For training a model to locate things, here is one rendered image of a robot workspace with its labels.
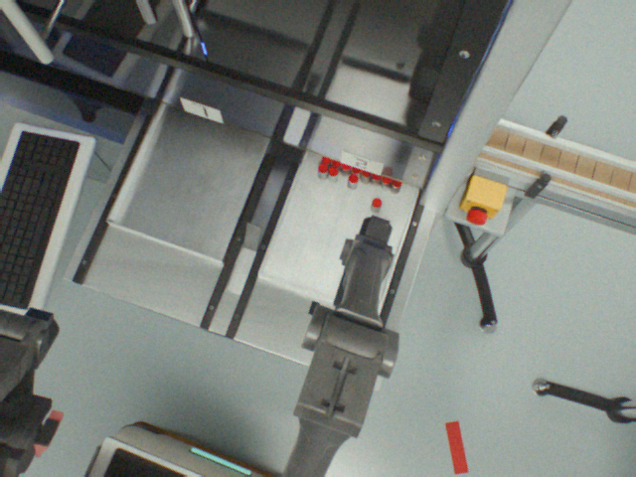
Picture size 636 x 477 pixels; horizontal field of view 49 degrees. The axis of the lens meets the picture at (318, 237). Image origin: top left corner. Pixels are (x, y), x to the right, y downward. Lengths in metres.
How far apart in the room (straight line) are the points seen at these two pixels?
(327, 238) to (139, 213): 0.41
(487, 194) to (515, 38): 0.55
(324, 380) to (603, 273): 1.87
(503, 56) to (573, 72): 1.87
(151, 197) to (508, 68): 0.87
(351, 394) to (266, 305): 0.70
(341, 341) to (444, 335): 1.58
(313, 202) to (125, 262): 0.42
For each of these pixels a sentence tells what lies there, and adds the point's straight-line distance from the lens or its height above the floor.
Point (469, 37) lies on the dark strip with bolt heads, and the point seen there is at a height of 1.54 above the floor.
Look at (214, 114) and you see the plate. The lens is 1.44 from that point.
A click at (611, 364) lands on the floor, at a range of 2.52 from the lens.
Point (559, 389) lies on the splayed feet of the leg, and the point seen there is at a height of 0.09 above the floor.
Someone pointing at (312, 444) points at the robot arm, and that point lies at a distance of 0.82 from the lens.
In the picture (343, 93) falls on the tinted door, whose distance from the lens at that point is 1.17.
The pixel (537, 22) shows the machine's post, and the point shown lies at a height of 1.61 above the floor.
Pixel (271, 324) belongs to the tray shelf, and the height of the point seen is 0.88.
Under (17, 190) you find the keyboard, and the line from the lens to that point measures 1.71.
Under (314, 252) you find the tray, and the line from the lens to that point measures 1.48.
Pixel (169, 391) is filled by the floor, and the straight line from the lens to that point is 2.37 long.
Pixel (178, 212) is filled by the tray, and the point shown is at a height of 0.88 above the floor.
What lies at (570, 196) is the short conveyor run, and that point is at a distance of 1.55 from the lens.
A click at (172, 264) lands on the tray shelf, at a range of 1.50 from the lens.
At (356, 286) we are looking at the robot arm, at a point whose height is 1.39.
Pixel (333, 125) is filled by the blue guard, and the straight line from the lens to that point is 1.28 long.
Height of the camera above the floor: 2.32
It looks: 75 degrees down
